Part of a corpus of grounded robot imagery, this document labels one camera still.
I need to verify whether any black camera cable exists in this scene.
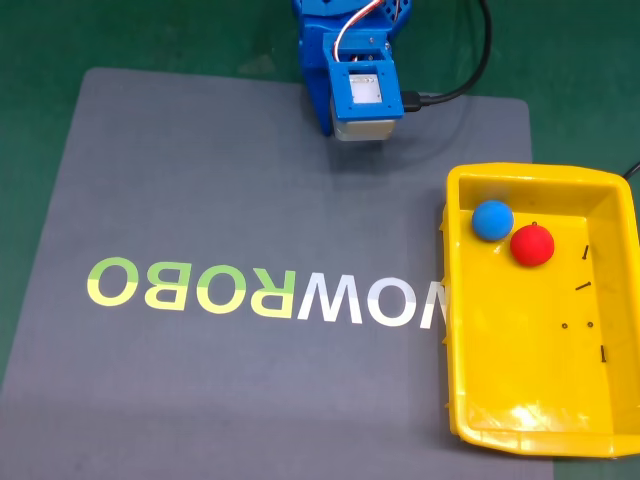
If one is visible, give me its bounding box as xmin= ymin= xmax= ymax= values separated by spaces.
xmin=402 ymin=0 xmax=494 ymax=115

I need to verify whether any yellow plastic bin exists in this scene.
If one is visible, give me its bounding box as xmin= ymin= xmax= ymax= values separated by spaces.
xmin=438 ymin=161 xmax=640 ymax=459

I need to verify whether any blue ball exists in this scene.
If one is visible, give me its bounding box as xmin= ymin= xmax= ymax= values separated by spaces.
xmin=471 ymin=199 xmax=515 ymax=243

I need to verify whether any white and red servo wire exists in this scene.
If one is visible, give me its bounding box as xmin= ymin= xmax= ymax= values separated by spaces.
xmin=334 ymin=0 xmax=382 ymax=63

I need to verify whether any red ball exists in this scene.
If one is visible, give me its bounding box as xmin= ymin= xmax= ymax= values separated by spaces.
xmin=509 ymin=224 xmax=556 ymax=269

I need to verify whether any grey mat with NOWROBO print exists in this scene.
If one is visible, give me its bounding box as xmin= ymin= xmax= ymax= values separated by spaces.
xmin=0 ymin=67 xmax=557 ymax=480

